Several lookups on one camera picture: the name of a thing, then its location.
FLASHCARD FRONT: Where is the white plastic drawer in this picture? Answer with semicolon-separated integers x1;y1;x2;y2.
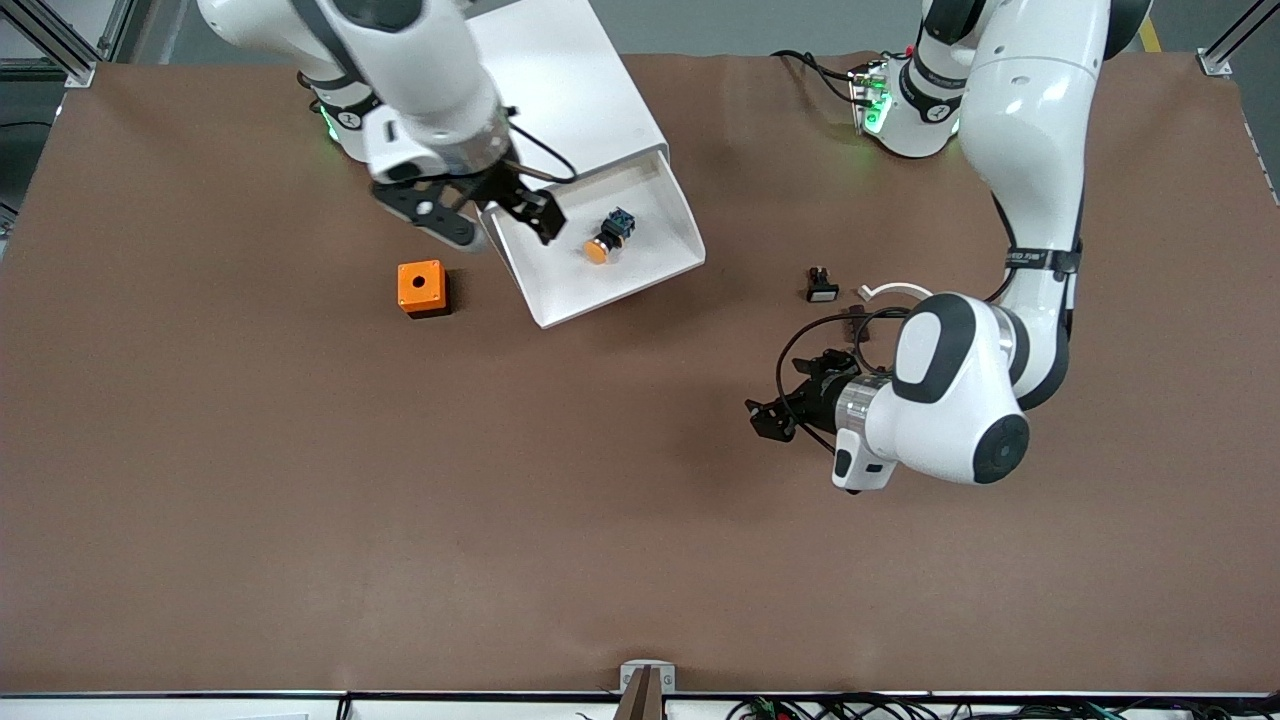
478;148;707;330

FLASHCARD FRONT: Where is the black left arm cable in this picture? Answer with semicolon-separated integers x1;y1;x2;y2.
775;195;1021;458

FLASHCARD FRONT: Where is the grey metal bracket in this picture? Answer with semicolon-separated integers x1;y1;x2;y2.
619;660;676;694

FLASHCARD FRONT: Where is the orange box with hole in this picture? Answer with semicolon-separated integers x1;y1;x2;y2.
397;260;452;319

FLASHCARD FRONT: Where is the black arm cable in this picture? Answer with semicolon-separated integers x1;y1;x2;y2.
775;195;1021;458
505;105;579;187

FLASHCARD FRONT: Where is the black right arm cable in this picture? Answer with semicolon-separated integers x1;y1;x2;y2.
505;105;579;187

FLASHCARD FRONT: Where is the brown bar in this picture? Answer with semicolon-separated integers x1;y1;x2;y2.
612;668;663;720

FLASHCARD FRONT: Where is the white drawer cabinet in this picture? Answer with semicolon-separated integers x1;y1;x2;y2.
465;0;669;216

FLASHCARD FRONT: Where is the black cable bundle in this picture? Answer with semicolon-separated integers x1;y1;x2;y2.
728;693;1280;720

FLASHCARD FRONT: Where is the orange push button switch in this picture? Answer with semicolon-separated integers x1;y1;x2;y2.
584;207;638;266

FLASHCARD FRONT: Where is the black base cable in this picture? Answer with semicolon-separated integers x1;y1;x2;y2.
772;50;863;103

